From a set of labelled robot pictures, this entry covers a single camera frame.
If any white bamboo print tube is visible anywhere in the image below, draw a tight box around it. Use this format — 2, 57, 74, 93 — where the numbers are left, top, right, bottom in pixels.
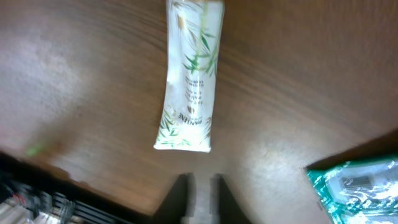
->
154, 0, 224, 152

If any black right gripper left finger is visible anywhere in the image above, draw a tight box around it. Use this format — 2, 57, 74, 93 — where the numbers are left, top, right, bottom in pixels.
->
152, 174, 190, 224

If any green 3M gloves package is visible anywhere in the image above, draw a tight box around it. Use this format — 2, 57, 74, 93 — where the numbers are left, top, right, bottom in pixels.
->
307, 156, 397, 224

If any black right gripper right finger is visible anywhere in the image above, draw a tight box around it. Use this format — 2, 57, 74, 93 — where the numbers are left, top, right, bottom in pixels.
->
214, 174, 252, 224

